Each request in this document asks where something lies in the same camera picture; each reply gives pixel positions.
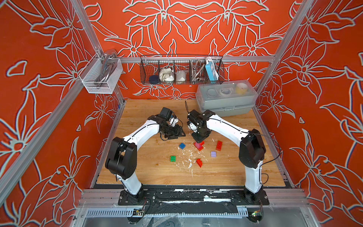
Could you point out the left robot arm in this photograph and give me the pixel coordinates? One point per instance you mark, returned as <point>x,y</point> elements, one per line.
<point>121,160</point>

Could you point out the grey plastic storage box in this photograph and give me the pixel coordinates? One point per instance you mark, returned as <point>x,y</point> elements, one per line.
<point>228,98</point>

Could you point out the black wire basket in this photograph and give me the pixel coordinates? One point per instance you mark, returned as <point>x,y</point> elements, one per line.
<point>188,69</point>

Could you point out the clear plastic bin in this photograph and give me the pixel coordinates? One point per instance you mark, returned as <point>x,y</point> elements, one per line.
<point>93,70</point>

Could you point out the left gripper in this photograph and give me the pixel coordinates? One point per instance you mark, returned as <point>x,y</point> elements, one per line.
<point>177,133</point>

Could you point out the metal tool in bin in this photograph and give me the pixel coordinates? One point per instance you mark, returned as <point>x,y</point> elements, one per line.
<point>107,68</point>

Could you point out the red sloped lego brick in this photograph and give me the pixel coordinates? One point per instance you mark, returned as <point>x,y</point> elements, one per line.
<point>199,163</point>

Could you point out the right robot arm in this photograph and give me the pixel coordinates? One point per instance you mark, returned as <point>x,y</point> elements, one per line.
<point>251,146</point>

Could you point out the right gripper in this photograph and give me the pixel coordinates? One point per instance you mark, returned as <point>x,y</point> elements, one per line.
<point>199,140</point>

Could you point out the white crumpled bag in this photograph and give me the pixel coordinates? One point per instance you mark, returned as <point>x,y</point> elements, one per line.
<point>166,75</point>

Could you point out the long red lego brick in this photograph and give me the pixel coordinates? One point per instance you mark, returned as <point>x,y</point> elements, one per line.
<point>199,148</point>
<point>219,145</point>

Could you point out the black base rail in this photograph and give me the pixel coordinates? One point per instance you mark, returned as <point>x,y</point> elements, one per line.
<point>195,200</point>

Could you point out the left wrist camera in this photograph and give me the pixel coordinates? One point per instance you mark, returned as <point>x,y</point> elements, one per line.
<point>169,116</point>

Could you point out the red square lego brick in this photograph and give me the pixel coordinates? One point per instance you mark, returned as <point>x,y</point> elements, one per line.
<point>200,144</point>

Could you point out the blue white box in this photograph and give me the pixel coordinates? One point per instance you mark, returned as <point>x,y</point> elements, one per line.
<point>211,71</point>

